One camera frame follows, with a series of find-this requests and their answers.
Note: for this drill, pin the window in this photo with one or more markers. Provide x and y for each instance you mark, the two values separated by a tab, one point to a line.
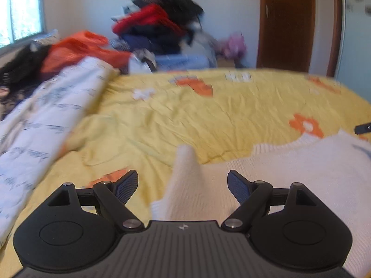
20	14

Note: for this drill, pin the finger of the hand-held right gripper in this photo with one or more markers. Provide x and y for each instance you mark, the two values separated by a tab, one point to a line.
363	128

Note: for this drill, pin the clear plastic bag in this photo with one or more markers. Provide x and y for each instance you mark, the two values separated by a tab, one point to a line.
205	46

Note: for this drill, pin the black clothes heap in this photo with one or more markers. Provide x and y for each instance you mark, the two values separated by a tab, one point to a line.
20	66

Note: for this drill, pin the yellow floral bedspread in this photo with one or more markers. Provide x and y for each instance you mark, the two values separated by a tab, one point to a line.
203	115

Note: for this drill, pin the brown wooden door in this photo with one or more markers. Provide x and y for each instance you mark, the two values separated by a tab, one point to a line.
287	20

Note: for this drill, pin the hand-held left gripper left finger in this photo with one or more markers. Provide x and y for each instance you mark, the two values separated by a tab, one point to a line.
127	186

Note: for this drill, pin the white knit sweater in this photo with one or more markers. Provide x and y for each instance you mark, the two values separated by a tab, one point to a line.
289	179

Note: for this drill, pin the white script printed blanket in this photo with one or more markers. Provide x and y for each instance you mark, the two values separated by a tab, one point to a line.
37	127

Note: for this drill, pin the pile of mixed clothes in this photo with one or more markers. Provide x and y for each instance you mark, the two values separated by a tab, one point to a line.
156	20

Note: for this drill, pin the pink plastic bag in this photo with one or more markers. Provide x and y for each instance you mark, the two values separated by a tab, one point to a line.
233	46

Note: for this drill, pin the white plastic bag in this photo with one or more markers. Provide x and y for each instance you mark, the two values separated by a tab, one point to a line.
139	63

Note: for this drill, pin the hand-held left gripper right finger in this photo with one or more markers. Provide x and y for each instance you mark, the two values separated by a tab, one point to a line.
239	186

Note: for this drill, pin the white flower printed wardrobe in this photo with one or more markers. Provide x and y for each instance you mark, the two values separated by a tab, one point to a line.
358	40

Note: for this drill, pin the light blue fleece blanket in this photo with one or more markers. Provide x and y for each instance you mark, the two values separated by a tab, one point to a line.
182	62

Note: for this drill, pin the orange cloth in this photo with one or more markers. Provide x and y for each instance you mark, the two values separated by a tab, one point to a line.
75	52

